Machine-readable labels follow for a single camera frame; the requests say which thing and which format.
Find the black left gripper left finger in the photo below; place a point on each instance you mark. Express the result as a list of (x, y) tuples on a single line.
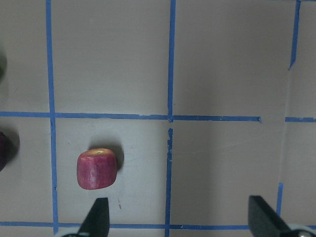
[(96, 223)]

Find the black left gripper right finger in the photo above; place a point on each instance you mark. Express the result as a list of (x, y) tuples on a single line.
[(263, 221)]

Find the green apple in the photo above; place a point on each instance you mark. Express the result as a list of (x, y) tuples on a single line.
[(3, 63)]

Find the dark red apple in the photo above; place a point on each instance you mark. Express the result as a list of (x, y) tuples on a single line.
[(5, 147)]

